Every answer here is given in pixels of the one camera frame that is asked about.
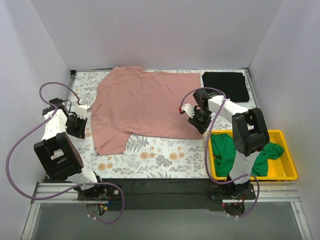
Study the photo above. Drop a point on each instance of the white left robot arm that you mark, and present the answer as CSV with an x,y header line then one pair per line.
x,y
56,152

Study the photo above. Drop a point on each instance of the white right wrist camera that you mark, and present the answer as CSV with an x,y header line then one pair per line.
x,y
188,109

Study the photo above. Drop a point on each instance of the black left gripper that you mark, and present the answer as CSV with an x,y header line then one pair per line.
x,y
78,129

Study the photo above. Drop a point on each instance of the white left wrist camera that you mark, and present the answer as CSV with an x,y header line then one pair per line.
x,y
82,111

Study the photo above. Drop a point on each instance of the folded black t shirt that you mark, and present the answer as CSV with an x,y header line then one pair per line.
x,y
233,84

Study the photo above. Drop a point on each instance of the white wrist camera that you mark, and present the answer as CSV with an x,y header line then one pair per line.
x,y
188,109
82,111

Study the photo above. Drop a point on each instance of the green t shirt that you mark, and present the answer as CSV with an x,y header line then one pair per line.
x,y
225,152

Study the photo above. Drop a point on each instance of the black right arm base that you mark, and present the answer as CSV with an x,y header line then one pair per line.
x,y
227,192

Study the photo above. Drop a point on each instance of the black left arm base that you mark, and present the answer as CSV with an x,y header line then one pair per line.
x,y
99,192

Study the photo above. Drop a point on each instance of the floral patterned table mat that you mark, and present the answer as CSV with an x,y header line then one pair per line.
x,y
144,157

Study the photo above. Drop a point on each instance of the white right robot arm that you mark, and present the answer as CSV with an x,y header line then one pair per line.
x,y
249,131

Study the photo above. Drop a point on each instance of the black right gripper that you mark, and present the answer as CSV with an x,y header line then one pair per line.
x,y
199,123

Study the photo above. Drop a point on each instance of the pink t shirt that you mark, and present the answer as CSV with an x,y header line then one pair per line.
x,y
130,100

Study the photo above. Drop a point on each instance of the yellow plastic bin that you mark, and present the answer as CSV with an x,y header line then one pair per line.
x,y
281,169

